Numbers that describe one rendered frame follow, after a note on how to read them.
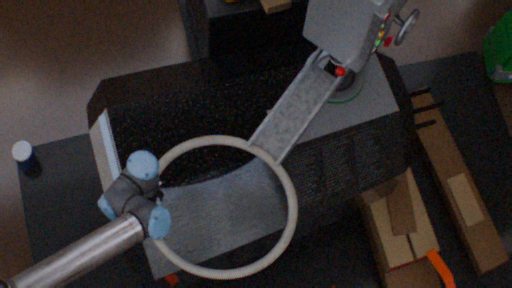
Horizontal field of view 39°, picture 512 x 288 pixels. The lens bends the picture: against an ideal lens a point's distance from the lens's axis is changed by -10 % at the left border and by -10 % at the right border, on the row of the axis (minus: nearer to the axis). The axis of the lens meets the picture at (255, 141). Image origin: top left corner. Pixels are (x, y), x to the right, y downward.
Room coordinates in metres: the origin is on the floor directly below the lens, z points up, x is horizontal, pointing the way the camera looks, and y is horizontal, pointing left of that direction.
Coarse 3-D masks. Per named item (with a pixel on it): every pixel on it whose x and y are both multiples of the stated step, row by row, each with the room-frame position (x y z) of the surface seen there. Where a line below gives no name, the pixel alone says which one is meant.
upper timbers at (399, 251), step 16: (416, 192) 1.12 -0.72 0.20; (368, 208) 1.03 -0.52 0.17; (384, 208) 1.03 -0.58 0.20; (416, 208) 1.05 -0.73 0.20; (384, 224) 0.96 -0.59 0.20; (416, 224) 0.97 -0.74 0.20; (384, 240) 0.89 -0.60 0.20; (400, 240) 0.89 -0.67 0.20; (416, 240) 0.90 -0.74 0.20; (432, 240) 0.91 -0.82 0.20; (384, 256) 0.82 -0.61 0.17; (400, 256) 0.82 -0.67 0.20; (416, 256) 0.83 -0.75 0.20
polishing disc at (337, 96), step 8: (320, 56) 1.34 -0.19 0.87; (328, 56) 1.35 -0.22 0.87; (320, 64) 1.31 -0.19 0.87; (352, 72) 1.30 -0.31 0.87; (360, 72) 1.30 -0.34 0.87; (344, 80) 1.26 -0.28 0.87; (352, 80) 1.26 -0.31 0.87; (360, 80) 1.27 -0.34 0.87; (344, 88) 1.23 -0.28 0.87; (352, 88) 1.23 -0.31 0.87; (336, 96) 1.19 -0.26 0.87; (344, 96) 1.20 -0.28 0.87; (352, 96) 1.20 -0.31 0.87
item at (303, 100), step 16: (320, 48) 1.27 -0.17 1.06; (304, 80) 1.17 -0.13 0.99; (320, 80) 1.18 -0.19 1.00; (336, 80) 1.16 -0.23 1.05; (288, 96) 1.11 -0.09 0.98; (304, 96) 1.12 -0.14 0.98; (320, 96) 1.13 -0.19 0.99; (272, 112) 1.04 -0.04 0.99; (288, 112) 1.07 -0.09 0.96; (304, 112) 1.07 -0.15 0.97; (272, 128) 1.01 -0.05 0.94; (288, 128) 1.02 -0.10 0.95; (304, 128) 1.00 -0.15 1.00; (256, 144) 0.96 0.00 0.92; (272, 144) 0.96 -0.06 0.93; (288, 144) 0.95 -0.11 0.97
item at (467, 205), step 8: (456, 176) 1.26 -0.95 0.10; (464, 176) 1.26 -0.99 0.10; (448, 184) 1.21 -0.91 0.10; (456, 184) 1.22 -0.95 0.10; (464, 184) 1.22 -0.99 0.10; (456, 192) 1.18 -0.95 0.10; (464, 192) 1.18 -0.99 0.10; (472, 192) 1.19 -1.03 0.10; (456, 200) 1.14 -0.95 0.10; (464, 200) 1.14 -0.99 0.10; (472, 200) 1.15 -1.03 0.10; (464, 208) 1.10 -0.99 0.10; (472, 208) 1.11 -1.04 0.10; (464, 216) 1.07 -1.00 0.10; (472, 216) 1.07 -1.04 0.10; (480, 216) 1.07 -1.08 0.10; (472, 224) 1.03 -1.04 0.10
